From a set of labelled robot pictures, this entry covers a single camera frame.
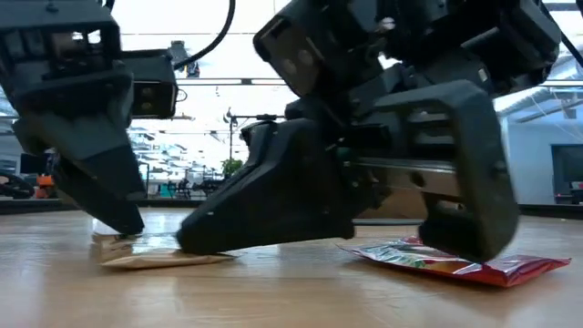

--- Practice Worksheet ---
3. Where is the grey round woven placemat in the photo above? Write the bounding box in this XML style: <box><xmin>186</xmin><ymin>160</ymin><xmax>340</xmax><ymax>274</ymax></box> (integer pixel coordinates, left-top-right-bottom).
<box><xmin>353</xmin><ymin>218</ymin><xmax>425</xmax><ymax>228</ymax></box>

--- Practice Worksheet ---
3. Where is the long ceiling light bar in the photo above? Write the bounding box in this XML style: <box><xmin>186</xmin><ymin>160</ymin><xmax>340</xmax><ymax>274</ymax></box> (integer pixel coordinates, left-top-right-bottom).
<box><xmin>129</xmin><ymin>129</ymin><xmax>245</xmax><ymax>137</ymax></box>

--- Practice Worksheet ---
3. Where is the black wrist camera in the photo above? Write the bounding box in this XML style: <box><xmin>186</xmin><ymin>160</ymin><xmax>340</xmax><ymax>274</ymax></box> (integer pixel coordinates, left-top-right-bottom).
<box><xmin>252</xmin><ymin>0</ymin><xmax>386</xmax><ymax>99</ymax></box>
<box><xmin>120</xmin><ymin>48</ymin><xmax>179</xmax><ymax>120</ymax></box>

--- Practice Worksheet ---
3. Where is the silver ceiling air duct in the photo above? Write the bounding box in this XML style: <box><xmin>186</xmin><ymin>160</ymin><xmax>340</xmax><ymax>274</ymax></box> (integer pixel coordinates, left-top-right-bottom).
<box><xmin>494</xmin><ymin>86</ymin><xmax>555</xmax><ymax>133</ymax></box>

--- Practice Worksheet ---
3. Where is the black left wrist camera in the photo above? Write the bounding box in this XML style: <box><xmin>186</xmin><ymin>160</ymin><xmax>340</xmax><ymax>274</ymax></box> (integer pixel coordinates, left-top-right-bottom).
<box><xmin>120</xmin><ymin>48</ymin><xmax>179</xmax><ymax>120</ymax></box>

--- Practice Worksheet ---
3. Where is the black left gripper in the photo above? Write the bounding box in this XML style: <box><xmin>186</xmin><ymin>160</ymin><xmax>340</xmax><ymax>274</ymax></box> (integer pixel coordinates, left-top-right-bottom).
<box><xmin>0</xmin><ymin>0</ymin><xmax>148</xmax><ymax>236</ymax></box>

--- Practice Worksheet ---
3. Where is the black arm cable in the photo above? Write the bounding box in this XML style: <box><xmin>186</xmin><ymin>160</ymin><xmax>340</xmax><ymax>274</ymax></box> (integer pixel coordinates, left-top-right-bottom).
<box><xmin>172</xmin><ymin>0</ymin><xmax>237</xmax><ymax>72</ymax></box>
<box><xmin>539</xmin><ymin>0</ymin><xmax>583</xmax><ymax>69</ymax></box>

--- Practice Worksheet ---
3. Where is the strawberry tea sachet red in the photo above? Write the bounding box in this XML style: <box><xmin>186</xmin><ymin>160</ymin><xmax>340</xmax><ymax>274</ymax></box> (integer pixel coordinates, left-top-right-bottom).
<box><xmin>455</xmin><ymin>253</ymin><xmax>572</xmax><ymax>289</ymax></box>
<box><xmin>339</xmin><ymin>235</ymin><xmax>516</xmax><ymax>274</ymax></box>

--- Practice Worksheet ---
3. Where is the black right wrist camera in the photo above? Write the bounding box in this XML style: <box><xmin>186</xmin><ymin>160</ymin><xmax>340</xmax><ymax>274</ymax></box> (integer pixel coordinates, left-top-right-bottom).
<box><xmin>252</xmin><ymin>0</ymin><xmax>386</xmax><ymax>99</ymax></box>

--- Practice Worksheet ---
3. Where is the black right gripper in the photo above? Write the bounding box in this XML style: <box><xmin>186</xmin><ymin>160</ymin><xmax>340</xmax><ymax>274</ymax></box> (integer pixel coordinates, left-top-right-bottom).
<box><xmin>284</xmin><ymin>63</ymin><xmax>521</xmax><ymax>264</ymax></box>

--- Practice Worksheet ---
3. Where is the orange background object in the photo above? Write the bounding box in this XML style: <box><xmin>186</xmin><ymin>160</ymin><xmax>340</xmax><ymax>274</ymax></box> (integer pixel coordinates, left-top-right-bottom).
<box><xmin>35</xmin><ymin>175</ymin><xmax>56</xmax><ymax>200</ymax></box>

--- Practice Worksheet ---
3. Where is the dark glass doorway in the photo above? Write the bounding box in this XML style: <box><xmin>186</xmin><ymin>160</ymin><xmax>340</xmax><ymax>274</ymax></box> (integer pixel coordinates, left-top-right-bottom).
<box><xmin>550</xmin><ymin>144</ymin><xmax>583</xmax><ymax>206</ymax></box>

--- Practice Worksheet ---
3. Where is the background green plant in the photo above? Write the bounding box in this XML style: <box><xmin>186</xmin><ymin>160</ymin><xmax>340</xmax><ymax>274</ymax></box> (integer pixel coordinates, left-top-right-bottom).
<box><xmin>221</xmin><ymin>158</ymin><xmax>245</xmax><ymax>179</ymax></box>

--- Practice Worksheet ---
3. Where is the black background monitor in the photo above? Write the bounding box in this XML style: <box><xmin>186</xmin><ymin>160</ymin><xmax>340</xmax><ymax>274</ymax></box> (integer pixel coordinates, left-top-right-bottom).
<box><xmin>18</xmin><ymin>153</ymin><xmax>49</xmax><ymax>175</ymax></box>

